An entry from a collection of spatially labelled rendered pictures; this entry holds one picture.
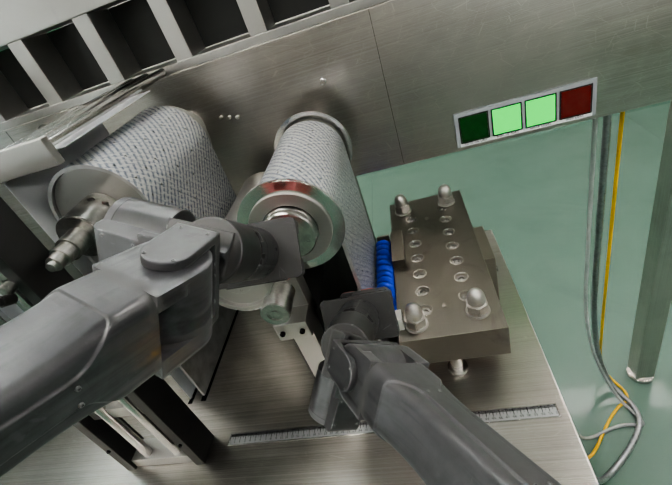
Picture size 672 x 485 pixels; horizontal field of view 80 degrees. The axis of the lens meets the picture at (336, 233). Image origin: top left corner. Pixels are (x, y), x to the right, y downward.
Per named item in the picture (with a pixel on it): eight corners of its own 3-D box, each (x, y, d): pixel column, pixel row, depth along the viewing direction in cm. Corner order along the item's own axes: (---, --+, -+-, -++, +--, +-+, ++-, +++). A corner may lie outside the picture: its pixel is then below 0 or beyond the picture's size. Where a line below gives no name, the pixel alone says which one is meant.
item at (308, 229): (328, 235, 52) (294, 267, 56) (329, 226, 54) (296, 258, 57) (281, 202, 50) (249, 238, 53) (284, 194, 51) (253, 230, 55)
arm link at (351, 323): (373, 334, 44) (324, 319, 45) (359, 391, 45) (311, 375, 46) (380, 315, 50) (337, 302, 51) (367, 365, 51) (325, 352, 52)
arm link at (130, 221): (181, 368, 29) (176, 266, 25) (44, 327, 31) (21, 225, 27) (251, 283, 40) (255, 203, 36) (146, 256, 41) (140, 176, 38)
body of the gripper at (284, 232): (306, 275, 44) (289, 277, 37) (219, 289, 45) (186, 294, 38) (297, 217, 45) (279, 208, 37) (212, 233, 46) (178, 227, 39)
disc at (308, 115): (286, 191, 80) (263, 120, 72) (287, 189, 81) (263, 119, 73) (359, 179, 78) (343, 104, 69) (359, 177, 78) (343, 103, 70)
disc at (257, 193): (257, 275, 60) (220, 190, 52) (258, 273, 60) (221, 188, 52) (354, 263, 57) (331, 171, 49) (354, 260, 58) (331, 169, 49)
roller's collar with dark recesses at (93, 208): (76, 260, 54) (44, 222, 50) (101, 234, 59) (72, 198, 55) (116, 251, 52) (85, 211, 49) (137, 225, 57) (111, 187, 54)
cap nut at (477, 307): (467, 321, 60) (464, 300, 58) (463, 303, 63) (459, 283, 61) (493, 317, 60) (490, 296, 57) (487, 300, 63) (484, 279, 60)
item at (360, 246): (374, 332, 66) (342, 246, 56) (373, 245, 85) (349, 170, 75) (377, 331, 66) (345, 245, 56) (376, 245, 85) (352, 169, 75)
